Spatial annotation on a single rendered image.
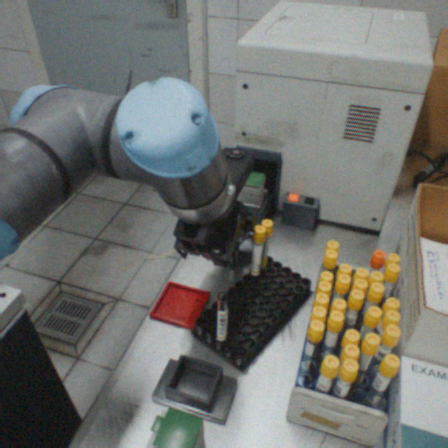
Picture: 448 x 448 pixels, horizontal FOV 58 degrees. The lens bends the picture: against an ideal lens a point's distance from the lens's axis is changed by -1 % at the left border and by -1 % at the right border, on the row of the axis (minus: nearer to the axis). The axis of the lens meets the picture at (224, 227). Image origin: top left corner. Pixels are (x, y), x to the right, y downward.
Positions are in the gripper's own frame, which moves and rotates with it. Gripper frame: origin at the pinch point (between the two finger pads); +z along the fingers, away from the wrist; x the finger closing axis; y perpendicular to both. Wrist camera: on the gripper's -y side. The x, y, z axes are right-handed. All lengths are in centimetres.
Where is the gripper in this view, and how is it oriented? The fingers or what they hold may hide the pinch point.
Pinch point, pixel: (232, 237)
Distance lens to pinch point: 64.7
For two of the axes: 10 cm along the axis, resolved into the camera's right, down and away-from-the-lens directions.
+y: -2.8, 9.1, -3.0
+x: 9.5, 2.1, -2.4
